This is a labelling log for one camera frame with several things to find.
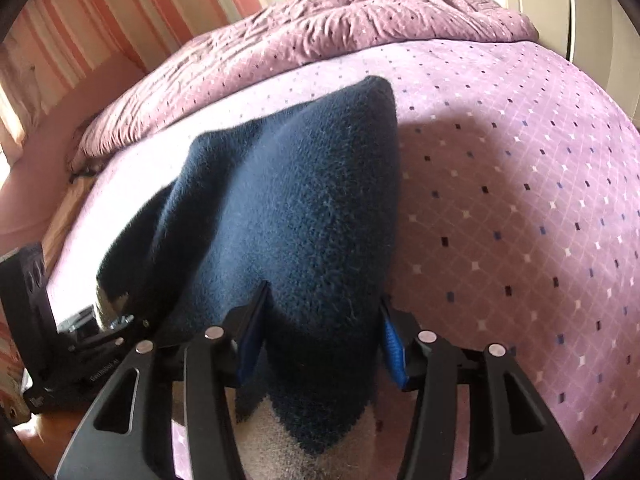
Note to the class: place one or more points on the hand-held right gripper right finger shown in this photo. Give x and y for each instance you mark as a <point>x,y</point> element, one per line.
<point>397,350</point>

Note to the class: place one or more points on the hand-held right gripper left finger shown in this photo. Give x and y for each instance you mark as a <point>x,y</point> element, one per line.
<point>252,330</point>

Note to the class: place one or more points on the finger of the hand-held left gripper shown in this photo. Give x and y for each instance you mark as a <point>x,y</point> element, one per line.
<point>131,331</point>

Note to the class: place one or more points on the navy diamond-pattern sweater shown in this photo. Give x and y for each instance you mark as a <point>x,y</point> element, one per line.
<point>300,210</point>

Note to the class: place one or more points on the pink bed headboard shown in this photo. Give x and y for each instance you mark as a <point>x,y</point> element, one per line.
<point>50,185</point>

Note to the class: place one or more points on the purple dotted bed sheet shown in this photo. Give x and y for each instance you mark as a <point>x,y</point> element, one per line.
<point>500,200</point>

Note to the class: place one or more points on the pink curtain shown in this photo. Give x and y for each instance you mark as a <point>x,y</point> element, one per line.
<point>17,95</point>

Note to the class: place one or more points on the purple dotted quilt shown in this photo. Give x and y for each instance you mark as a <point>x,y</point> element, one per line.
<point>310,35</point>

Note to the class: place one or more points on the white wardrobe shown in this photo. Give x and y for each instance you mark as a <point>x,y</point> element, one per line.
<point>590,25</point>

